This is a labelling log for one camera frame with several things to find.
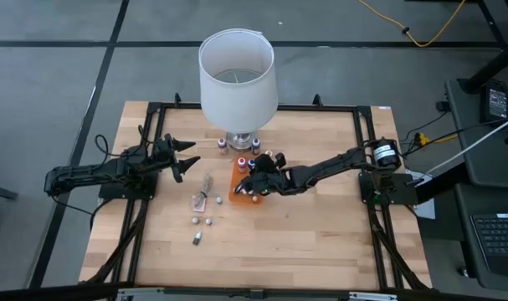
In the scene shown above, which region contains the black keyboard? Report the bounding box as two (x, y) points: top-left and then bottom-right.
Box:
(470, 212), (508, 271)

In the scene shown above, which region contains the black front crossbar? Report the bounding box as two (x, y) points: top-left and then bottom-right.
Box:
(0, 282), (508, 301)

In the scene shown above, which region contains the silver table lamp white shade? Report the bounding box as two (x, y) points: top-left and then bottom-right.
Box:
(198, 28), (280, 153)

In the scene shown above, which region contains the orange translucent plastic bin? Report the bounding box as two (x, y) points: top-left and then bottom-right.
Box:
(228, 156), (264, 207)

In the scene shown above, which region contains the yellow extension cable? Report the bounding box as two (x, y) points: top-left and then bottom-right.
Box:
(357, 0), (468, 48)

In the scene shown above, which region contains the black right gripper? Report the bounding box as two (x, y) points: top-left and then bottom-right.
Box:
(233, 152), (289, 198)

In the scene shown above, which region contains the black aluminium table frame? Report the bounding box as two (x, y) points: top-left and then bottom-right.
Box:
(78, 92), (434, 293)

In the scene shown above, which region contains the dark keyboard desk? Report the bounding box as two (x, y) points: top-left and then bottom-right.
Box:
(453, 182), (508, 293)

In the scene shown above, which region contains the dark side desk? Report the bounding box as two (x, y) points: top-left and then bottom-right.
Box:
(444, 77), (508, 190)

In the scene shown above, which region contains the white cable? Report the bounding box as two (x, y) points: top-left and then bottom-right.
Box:
(423, 111), (508, 176)

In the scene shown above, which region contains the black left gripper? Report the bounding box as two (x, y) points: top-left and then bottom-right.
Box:
(152, 132), (202, 184)

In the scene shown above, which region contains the black desk leg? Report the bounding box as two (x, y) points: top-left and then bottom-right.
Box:
(461, 33), (508, 95)

